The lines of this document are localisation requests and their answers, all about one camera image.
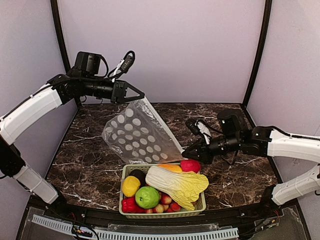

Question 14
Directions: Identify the clear dotted zip top bag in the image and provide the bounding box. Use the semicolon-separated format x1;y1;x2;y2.
101;98;185;165

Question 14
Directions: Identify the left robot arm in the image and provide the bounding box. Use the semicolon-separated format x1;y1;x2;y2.
0;50;145;205

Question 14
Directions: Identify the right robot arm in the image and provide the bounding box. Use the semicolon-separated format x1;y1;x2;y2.
182;108;320;206

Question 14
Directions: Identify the red toy pomegranate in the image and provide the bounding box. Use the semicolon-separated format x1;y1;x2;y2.
180;159;201;173

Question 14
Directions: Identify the orange yellow toy mango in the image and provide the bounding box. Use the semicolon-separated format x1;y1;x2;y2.
157;164;183;173

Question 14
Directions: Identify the toy napa cabbage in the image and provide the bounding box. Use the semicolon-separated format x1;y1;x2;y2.
145;166;209;211

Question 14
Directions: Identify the pale green plastic basket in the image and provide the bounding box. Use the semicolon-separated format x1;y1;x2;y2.
118;164;206;219

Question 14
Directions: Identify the dark purple toy eggplant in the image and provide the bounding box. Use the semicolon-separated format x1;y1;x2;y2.
129;169;146;187

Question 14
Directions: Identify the green toy apple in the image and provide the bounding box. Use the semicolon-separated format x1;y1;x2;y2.
135;186;160;209

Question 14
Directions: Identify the toy lychee fruit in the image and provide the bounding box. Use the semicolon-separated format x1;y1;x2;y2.
152;204;164;214

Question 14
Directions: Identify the yellow toy lemon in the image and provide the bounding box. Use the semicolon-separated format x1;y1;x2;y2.
121;175;141;198

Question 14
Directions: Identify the red toy bell pepper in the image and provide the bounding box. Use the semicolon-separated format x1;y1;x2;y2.
121;197;145;214

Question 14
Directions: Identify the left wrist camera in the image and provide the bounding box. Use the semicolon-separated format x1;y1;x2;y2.
107;50;136;82

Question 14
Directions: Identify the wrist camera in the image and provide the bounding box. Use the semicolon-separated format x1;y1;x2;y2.
107;50;136;82
185;119;212;145

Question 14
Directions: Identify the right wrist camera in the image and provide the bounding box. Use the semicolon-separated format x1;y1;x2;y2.
185;119;212;145

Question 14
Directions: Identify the black left corner frame post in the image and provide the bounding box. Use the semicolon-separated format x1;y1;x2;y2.
50;0;71;73

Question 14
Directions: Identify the black corner frame post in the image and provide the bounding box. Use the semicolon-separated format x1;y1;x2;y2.
50;0;71;73
241;0;273;109

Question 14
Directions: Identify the white slotted cable duct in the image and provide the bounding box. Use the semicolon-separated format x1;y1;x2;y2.
31;214;240;240

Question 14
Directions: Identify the black right corner frame post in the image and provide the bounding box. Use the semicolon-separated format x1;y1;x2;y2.
241;0;273;109

